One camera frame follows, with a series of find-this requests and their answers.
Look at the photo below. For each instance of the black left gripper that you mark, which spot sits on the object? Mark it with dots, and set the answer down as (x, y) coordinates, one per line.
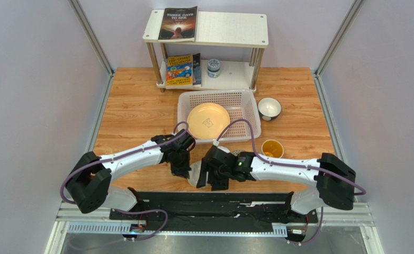
(183, 171)

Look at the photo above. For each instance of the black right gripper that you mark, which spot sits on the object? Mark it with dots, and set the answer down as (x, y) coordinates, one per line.
(211, 169)

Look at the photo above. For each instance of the yellow plate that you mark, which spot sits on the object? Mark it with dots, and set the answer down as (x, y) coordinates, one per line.
(207, 121)

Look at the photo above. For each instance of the white plastic basket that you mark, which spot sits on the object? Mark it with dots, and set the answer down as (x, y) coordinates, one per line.
(239, 103)

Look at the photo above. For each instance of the white striped bowl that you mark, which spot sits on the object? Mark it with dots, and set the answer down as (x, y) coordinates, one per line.
(194, 173)

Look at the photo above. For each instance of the grey patterned bowl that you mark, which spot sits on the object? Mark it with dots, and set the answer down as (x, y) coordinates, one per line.
(237, 153)

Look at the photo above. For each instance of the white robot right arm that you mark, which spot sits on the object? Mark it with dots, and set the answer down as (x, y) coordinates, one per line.
(330, 181)

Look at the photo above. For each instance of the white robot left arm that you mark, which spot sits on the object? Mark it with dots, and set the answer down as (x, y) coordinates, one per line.
(88, 186)

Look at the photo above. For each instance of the patterned mug yellow inside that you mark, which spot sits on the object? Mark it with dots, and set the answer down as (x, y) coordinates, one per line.
(272, 148)

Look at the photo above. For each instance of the white bowl dark outside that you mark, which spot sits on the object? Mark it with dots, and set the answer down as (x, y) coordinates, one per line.
(269, 108)

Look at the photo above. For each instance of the dark blue book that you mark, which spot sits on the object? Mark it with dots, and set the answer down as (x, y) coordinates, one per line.
(197, 70)

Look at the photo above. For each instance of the yellow treehouse book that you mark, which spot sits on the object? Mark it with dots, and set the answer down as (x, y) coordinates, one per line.
(179, 72)

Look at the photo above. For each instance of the blue white ceramic jar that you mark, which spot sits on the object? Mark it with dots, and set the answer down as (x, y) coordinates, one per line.
(214, 68)

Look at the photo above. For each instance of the dark Three Days book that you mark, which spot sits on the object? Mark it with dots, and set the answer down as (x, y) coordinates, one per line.
(178, 25)

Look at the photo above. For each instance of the white two-tier shelf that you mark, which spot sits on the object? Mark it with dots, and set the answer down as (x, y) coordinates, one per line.
(218, 29)

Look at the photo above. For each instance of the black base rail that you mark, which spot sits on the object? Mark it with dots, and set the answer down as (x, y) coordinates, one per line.
(213, 212)

